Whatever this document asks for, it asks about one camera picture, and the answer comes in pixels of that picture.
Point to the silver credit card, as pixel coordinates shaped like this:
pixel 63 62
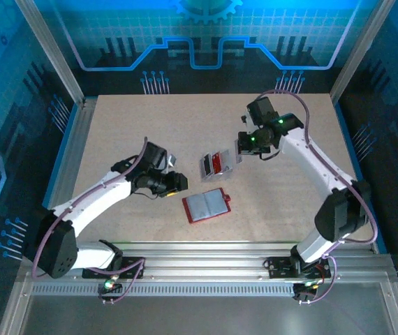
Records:
pixel 238 153

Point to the red card holder wallet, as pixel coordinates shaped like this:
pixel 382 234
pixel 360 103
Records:
pixel 209 206

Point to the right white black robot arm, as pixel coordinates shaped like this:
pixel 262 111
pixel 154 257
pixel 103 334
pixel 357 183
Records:
pixel 310 160

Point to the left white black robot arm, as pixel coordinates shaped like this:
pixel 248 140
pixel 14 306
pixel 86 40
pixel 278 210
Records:
pixel 97 199

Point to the red credit card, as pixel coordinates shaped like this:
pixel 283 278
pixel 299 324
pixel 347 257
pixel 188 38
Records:
pixel 216 163

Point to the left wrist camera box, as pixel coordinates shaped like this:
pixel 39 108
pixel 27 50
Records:
pixel 172 160

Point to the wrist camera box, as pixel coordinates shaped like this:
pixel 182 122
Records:
pixel 172 160
pixel 245 118

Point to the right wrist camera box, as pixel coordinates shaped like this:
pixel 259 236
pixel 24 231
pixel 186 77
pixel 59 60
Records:
pixel 245 118

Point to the aluminium table rail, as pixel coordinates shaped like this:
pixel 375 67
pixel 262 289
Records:
pixel 202 260

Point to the aluminium side rail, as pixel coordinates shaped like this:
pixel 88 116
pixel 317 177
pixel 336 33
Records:
pixel 79 132

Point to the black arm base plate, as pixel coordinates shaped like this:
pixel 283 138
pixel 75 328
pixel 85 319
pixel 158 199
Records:
pixel 92 273
pixel 277 270

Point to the aluminium frame post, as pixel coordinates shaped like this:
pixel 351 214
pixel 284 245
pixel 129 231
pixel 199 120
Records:
pixel 52 52
pixel 358 52

